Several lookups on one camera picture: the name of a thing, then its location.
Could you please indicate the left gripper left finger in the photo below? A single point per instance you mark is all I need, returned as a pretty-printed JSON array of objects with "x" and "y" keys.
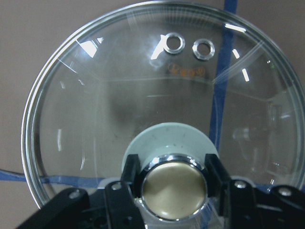
[{"x": 112, "y": 207}]

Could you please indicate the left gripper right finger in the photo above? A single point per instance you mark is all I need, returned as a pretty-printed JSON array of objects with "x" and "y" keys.
[{"x": 244, "y": 206}]

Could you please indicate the glass pot lid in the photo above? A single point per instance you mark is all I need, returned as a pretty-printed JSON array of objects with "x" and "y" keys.
[{"x": 157, "y": 62}]

